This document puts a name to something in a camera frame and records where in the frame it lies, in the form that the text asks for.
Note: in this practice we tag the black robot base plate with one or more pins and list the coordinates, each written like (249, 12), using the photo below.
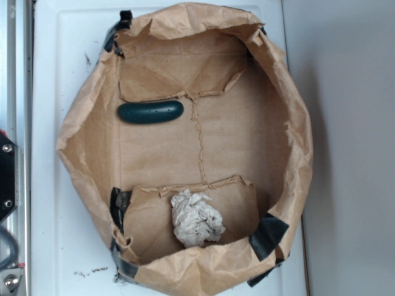
(7, 177)

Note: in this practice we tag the brown paper bag tray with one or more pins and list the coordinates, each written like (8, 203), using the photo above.
(244, 139)

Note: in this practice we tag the white tray surface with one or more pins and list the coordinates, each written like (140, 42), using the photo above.
(69, 38)

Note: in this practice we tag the black tape top left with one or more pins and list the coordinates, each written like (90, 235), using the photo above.
(125, 22)

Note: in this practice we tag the silver aluminium rail frame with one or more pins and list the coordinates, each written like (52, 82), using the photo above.
(16, 95)

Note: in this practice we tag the black tape bottom right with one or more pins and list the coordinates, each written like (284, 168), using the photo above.
(267, 236)

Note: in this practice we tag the black tape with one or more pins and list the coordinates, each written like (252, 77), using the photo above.
(119, 202)
(267, 236)
(125, 22)

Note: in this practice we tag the dark green plastic pickle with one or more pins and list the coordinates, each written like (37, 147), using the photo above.
(151, 112)

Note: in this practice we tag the black tape bottom left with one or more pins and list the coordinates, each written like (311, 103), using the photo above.
(119, 202)

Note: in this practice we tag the white paper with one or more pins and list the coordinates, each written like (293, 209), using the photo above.
(194, 220)

